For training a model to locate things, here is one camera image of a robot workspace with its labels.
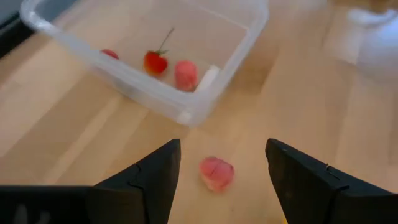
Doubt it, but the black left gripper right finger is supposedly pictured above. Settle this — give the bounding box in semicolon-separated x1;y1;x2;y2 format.
264;138;398;224

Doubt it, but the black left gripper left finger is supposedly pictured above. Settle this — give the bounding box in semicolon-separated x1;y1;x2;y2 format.
85;138;182;224

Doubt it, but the pink fruit piece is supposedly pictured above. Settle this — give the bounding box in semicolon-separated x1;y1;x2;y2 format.
198;156;235;193
174;59;199;93

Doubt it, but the clear plastic tupperware container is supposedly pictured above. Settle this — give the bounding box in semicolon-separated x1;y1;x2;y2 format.
19;0;270;128

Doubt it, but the small red cherry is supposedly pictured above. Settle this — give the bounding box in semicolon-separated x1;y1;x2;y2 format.
100;48;120;60

